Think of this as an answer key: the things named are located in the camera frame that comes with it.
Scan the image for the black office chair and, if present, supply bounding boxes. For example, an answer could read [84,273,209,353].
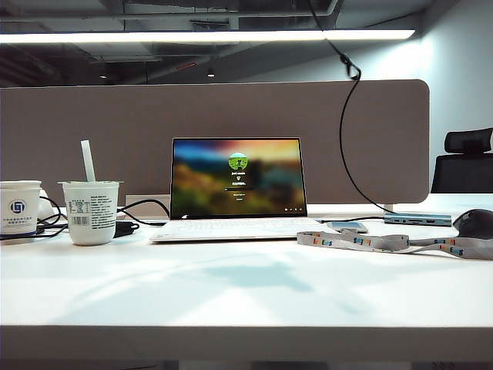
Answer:
[430,127,493,193]

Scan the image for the white drink cup green lid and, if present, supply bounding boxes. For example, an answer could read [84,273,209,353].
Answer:
[57,179,124,246]

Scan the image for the paper cup with blue logo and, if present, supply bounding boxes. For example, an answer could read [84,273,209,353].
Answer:
[0,187,42,237]

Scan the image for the dark grey computer mouse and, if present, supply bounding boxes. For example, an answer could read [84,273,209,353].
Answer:
[452,208,493,240]

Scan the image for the ceiling light strip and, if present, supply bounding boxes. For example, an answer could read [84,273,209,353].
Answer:
[0,29,418,44]

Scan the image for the black charger cable with plug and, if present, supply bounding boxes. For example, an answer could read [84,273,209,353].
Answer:
[307,0,394,214]

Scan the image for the white drinking straw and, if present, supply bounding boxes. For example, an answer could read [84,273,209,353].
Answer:
[79,139,96,182]

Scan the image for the black power adapter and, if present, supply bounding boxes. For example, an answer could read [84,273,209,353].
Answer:
[114,220,139,237]

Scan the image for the grey lanyard coloured letters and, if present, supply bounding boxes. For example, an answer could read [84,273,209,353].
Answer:
[296,230,493,260]

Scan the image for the white laptop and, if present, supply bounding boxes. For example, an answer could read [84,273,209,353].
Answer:
[149,136,328,244]

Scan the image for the blue-grey USB hub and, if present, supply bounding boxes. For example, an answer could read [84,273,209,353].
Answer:
[384,212,452,227]

